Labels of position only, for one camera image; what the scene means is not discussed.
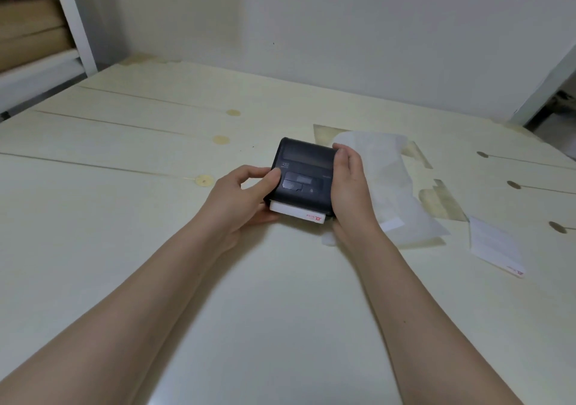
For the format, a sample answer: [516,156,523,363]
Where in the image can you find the person's right forearm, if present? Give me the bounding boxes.
[335,229,525,405]

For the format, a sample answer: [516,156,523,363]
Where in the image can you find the translucent backing paper strip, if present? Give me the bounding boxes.
[320,131,451,248]

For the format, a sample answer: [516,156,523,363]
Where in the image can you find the white label roll in printer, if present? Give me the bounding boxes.
[269,201,327,225]

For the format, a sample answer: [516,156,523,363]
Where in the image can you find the white printed label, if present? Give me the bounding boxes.
[468,216,526,279]

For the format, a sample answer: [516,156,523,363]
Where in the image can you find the brown cardboard boxes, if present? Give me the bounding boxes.
[0,0,79,75]

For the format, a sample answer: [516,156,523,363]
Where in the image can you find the white metal post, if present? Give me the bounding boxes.
[511,45,576,126]

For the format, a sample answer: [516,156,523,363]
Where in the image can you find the black portable label printer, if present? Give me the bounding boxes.
[263,137,339,225]

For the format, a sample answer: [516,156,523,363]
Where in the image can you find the white metal shelf rack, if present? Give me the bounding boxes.
[0,0,99,118]

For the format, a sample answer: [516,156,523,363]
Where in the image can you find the person's right hand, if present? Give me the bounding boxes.
[330,143,383,243]

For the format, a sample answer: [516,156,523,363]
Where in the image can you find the person's left forearm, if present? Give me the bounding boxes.
[0,213,239,405]

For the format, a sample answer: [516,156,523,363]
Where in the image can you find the person's left hand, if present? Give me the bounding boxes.
[196,165,282,257]

